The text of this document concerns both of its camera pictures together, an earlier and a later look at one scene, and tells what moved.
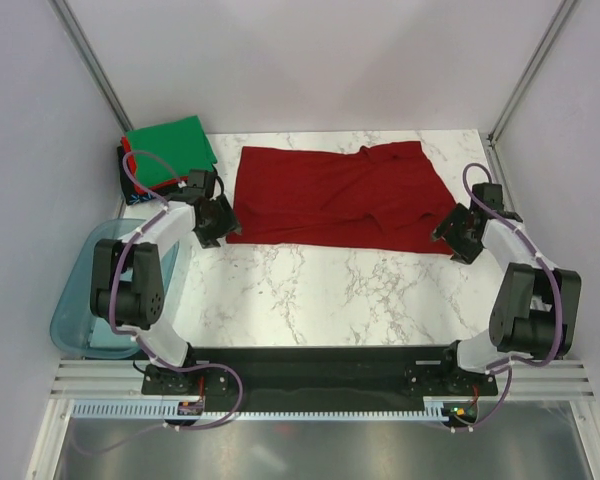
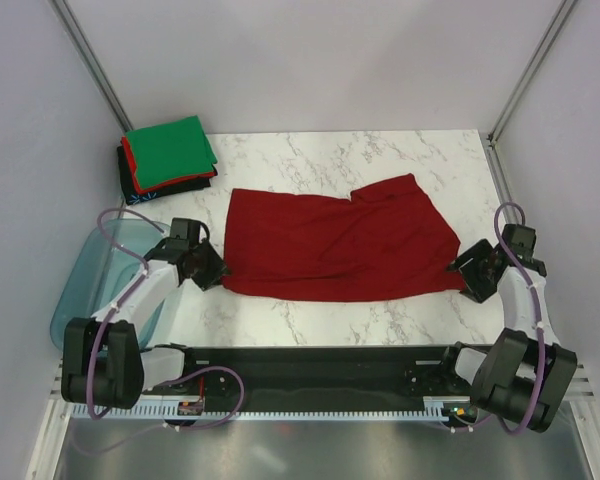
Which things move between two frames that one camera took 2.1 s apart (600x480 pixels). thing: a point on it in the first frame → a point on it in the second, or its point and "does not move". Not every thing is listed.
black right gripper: x=463 y=252 → x=474 y=289
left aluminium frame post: x=86 y=56 does not move
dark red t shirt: x=385 y=197 → x=388 y=240
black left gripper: x=228 y=223 → x=216 y=269
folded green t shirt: x=170 y=151 does not move
